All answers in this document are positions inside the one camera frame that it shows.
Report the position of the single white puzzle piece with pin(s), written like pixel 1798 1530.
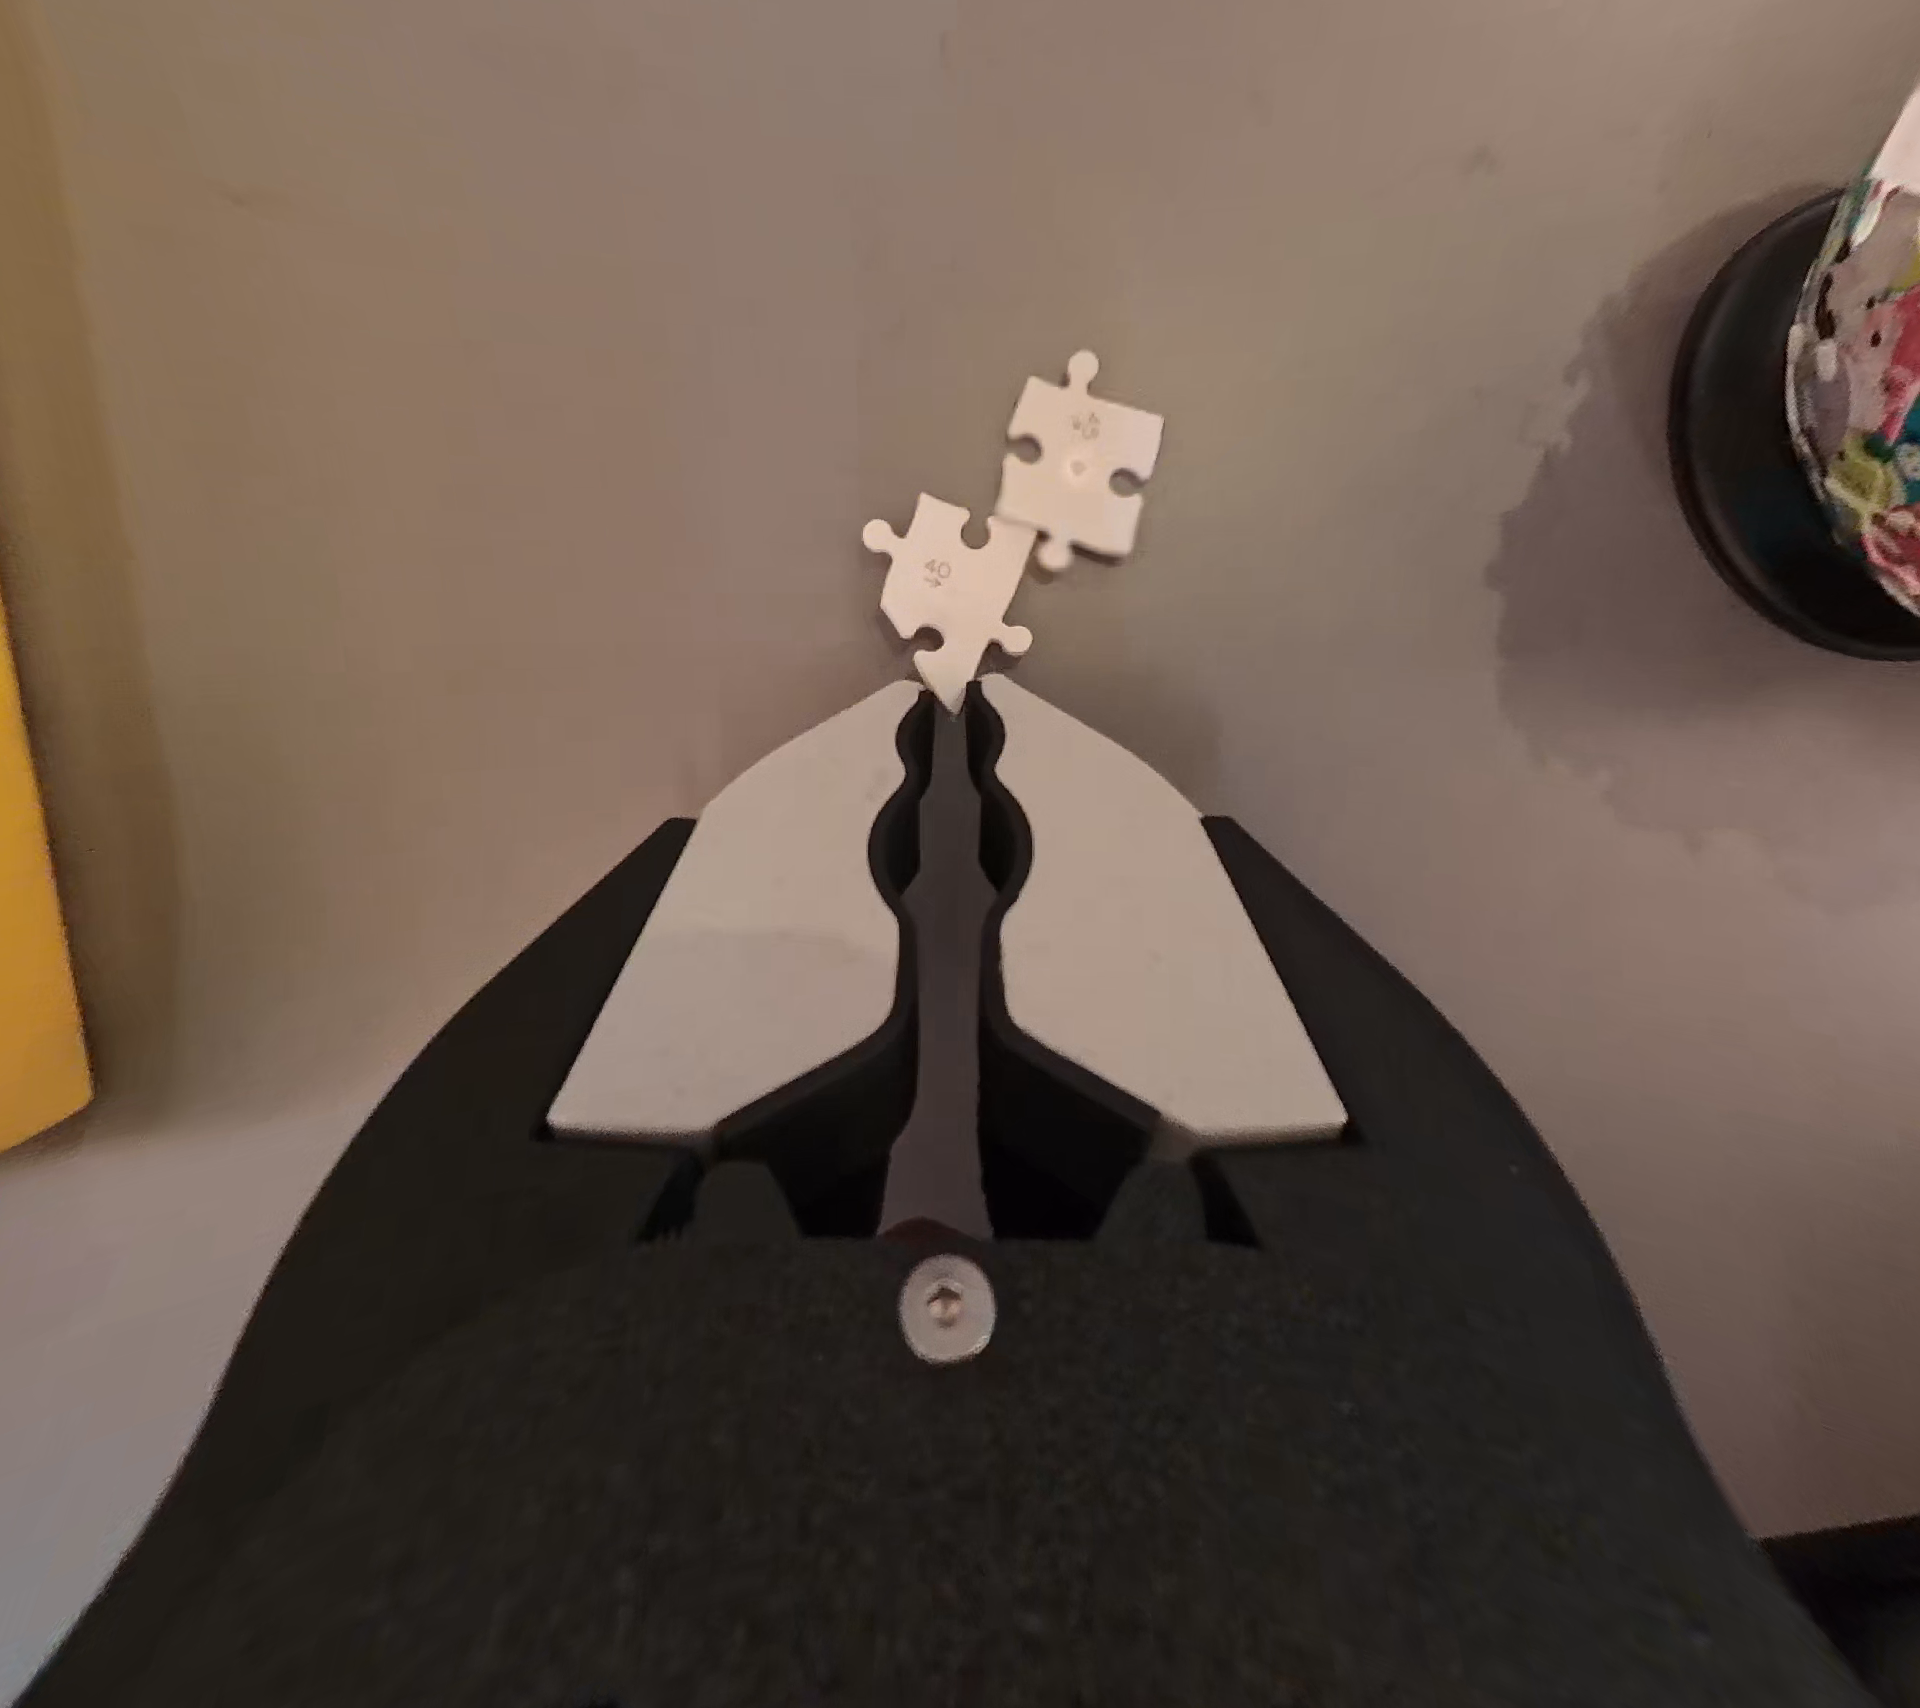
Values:
pixel 944 583
pixel 1080 463

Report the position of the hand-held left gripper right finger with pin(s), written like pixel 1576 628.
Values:
pixel 1170 973

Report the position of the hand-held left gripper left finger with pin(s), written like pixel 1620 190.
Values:
pixel 751 973

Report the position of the partly built white puzzle ball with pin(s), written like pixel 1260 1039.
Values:
pixel 1875 389

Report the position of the yellow box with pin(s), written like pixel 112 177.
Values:
pixel 38 913

